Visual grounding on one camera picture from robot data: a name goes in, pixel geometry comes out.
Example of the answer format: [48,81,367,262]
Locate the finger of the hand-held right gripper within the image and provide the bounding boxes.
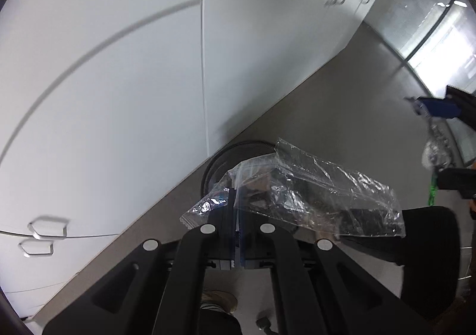
[416,85,476,124]
[438,168,476,199]

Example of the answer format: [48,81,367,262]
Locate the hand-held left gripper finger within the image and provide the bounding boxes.
[237,186,436,335]
[43,188,237,335]

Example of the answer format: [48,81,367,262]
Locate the clear wrapper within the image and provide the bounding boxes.
[421,117,453,173]

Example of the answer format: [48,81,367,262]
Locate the black round trash bin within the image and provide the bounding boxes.
[201,139,372,236]

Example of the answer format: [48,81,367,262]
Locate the clear plastic bag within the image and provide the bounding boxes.
[180,137,406,238]

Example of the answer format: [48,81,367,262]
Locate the green plastic strip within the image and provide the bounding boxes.
[429,171,439,206]

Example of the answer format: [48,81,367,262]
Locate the person's beige shoe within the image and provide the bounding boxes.
[202,290,239,315]

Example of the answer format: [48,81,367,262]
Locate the person's leg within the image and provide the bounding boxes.
[198,304,243,335]

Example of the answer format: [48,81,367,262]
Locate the grey chair caster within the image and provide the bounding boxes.
[256,316,278,335]

